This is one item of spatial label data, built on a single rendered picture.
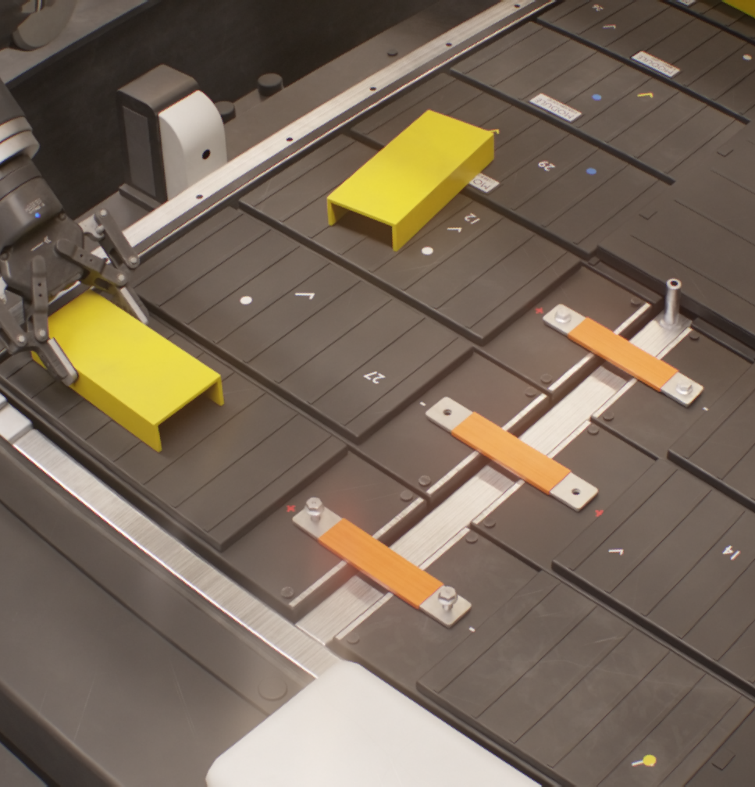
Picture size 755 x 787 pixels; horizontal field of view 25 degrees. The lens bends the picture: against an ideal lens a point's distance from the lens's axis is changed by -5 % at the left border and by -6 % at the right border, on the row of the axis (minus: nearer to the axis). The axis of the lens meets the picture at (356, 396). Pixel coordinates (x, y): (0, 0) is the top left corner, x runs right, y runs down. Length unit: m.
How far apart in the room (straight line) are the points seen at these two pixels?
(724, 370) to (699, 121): 0.34
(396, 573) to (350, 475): 0.11
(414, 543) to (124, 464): 0.23
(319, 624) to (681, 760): 0.29
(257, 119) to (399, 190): 0.41
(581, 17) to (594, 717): 0.89
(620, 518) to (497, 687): 0.18
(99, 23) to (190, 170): 0.41
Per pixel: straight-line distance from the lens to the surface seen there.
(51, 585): 1.14
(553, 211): 1.54
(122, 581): 1.12
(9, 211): 1.38
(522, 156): 1.61
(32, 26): 1.53
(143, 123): 1.72
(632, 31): 1.81
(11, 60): 2.03
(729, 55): 1.79
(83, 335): 1.40
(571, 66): 1.74
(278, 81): 1.94
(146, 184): 1.77
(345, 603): 1.25
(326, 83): 1.94
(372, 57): 1.98
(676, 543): 1.27
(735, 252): 1.51
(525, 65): 1.74
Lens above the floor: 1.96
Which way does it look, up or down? 44 degrees down
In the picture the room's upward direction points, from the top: 3 degrees counter-clockwise
